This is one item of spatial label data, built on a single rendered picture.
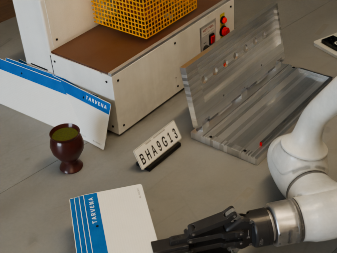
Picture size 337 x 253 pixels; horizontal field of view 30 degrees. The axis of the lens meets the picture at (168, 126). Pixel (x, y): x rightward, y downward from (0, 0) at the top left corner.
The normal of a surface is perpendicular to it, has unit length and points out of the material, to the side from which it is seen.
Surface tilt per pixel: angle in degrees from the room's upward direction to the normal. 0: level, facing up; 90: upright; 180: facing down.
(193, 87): 79
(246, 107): 0
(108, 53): 0
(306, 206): 20
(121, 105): 90
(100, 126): 69
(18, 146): 0
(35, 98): 63
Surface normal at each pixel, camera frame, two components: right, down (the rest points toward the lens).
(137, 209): -0.07, -0.81
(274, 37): 0.75, 0.16
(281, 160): -0.92, -0.07
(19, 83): -0.56, 0.07
